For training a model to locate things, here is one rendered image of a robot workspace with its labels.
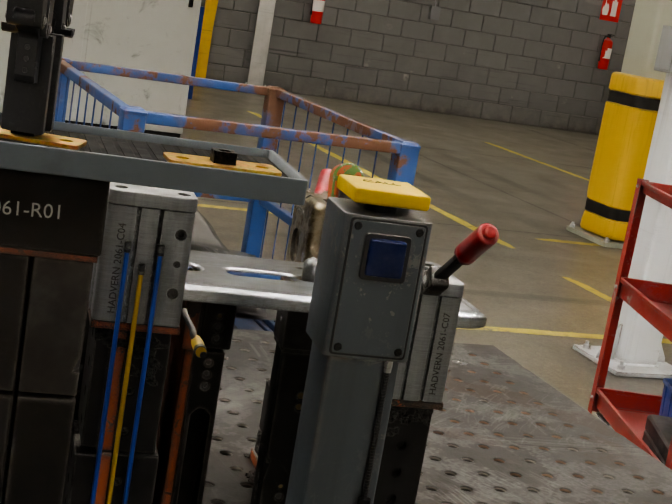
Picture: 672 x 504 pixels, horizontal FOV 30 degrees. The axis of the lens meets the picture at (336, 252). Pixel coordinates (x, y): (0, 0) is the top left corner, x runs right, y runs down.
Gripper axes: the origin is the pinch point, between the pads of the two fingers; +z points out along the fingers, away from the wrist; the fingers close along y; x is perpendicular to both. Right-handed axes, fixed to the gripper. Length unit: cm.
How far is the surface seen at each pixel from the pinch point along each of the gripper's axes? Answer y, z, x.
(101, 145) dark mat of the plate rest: 2.5, 4.1, -5.0
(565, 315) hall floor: 490, 120, -144
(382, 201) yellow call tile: 3.4, 4.9, -26.2
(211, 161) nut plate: 1.6, 3.8, -13.2
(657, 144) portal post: 417, 28, -151
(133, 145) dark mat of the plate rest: 5.2, 4.1, -6.9
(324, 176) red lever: 71, 13, -21
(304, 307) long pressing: 30.3, 20.7, -21.7
